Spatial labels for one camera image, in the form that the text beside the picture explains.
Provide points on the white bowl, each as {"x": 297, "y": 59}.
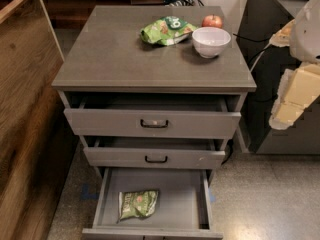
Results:
{"x": 210, "y": 42}

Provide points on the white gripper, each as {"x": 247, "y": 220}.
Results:
{"x": 306, "y": 34}

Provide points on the bright green snack bag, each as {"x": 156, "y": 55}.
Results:
{"x": 167, "y": 31}

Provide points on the wooden panel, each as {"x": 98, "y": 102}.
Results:
{"x": 36, "y": 143}

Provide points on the grey drawer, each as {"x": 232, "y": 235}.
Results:
{"x": 160, "y": 116}
{"x": 154, "y": 153}
{"x": 182, "y": 211}

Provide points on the grey drawer cabinet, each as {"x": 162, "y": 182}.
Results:
{"x": 109, "y": 58}

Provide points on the blue floor tape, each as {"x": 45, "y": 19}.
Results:
{"x": 88, "y": 192}

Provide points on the red apple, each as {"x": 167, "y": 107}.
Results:
{"x": 212, "y": 21}

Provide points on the grey top drawer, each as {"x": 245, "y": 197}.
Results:
{"x": 160, "y": 116}

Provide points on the green jalapeno chip bag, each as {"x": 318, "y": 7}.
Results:
{"x": 139, "y": 204}

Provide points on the grey middle drawer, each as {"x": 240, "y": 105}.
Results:
{"x": 154, "y": 153}

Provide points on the grey bottom drawer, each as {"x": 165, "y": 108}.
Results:
{"x": 182, "y": 211}

